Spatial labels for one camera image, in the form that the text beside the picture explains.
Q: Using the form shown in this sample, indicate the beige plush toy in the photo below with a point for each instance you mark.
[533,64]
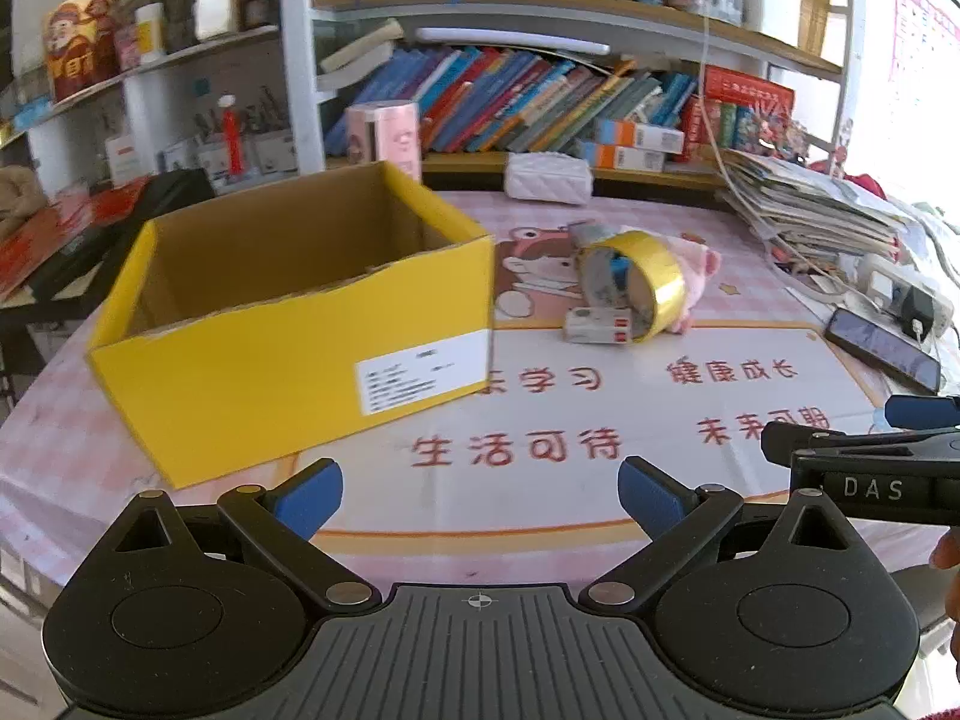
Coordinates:
[19,199]

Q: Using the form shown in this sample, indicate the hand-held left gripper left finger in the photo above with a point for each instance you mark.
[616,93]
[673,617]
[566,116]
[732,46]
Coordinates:
[311,499]

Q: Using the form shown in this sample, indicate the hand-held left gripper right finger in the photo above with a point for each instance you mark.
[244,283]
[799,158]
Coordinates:
[649,499]

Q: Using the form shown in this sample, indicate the colourful paper ornament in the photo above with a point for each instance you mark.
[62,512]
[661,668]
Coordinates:
[780,136]

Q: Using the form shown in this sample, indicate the pink plush pig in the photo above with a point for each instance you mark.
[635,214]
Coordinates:
[697,262]

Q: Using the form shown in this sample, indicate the white quilted pouch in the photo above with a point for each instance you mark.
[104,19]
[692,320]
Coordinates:
[547,178]

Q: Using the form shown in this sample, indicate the white power strip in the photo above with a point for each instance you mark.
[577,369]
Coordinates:
[877,281]

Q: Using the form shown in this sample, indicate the red figure decoration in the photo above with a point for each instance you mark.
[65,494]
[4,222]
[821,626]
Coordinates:
[79,49]

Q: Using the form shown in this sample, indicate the person's right hand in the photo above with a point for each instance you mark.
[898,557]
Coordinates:
[945,555]

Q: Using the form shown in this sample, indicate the yellow cardboard box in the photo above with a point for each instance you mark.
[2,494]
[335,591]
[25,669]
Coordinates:
[262,360]

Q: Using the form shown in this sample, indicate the red packet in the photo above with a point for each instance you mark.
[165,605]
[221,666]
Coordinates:
[45,240]

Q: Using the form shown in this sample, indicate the gold tape roll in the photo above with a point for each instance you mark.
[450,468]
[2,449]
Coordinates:
[660,277]

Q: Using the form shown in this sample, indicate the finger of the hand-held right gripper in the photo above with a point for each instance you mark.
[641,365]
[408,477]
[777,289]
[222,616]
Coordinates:
[922,411]
[810,439]

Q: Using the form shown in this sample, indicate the red book set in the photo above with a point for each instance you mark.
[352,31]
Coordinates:
[712,127]

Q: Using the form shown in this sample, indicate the row of colourful books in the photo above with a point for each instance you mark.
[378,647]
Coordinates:
[510,105]

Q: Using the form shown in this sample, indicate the red cloth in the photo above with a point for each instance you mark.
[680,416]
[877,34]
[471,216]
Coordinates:
[866,185]

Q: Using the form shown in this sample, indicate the pink wall poster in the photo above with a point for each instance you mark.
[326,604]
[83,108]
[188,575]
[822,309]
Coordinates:
[926,37]

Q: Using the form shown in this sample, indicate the black charger plug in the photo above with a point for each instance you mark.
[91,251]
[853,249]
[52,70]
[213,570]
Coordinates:
[916,311]

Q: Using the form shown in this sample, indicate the red gift box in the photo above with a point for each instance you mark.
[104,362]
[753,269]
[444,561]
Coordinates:
[750,94]

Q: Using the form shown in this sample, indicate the orange white carton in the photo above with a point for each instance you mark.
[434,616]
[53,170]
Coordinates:
[622,157]
[637,135]

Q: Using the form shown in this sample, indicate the small white red box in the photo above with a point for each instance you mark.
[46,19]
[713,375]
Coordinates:
[592,326]

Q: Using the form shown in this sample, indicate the white storage container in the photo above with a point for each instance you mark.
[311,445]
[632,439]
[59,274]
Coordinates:
[772,11]

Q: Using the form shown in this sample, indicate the pink cylinder container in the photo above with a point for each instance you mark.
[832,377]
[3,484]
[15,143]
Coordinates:
[390,135]

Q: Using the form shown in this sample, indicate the stack of papers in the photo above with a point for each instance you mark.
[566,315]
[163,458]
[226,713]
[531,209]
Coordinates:
[810,210]

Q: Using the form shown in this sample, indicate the dark smartphone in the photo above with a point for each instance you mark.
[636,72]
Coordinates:
[885,352]

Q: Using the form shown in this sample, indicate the beige lying book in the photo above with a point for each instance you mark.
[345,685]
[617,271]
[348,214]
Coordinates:
[360,52]

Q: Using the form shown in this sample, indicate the pink printed desk mat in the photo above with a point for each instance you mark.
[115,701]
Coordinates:
[600,420]

